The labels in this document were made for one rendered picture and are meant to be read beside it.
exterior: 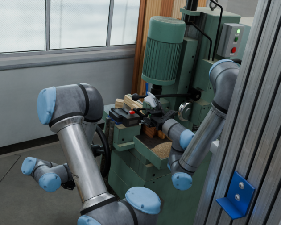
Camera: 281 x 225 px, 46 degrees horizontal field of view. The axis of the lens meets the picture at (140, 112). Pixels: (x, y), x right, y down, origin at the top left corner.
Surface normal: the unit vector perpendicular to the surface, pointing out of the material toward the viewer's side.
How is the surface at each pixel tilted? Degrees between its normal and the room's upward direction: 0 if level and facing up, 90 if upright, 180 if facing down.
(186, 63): 90
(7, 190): 0
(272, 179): 90
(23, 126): 90
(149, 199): 7
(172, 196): 90
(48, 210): 0
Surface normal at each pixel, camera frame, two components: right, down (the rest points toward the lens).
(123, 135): 0.57, 0.43
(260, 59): -0.91, 0.07
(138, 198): 0.23, -0.91
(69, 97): 0.55, -0.37
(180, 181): -0.01, 0.44
